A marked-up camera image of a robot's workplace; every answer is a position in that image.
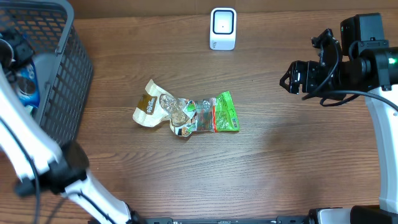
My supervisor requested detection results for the green clear candy bag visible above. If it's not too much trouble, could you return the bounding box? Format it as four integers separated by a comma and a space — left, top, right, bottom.
178, 91, 240, 137

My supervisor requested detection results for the beige Pantree snack bag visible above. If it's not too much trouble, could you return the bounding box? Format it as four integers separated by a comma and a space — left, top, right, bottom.
132, 80, 197, 137

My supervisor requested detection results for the blue Oreo cookie pack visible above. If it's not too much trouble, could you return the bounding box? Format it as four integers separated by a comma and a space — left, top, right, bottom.
15, 61, 40, 108

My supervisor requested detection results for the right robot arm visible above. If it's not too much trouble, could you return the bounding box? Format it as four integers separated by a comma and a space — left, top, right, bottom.
279, 13, 397, 223

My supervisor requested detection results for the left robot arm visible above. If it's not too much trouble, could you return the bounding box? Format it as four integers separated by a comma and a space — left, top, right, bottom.
1, 29, 145, 223

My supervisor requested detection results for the white barcode scanner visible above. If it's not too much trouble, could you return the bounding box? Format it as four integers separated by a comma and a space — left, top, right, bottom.
210, 7, 237, 51

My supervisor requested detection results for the grey plastic mesh basket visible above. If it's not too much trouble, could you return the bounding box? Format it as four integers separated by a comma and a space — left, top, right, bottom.
1, 1, 93, 145

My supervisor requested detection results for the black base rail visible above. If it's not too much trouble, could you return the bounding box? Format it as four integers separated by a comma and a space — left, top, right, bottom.
144, 215, 310, 224

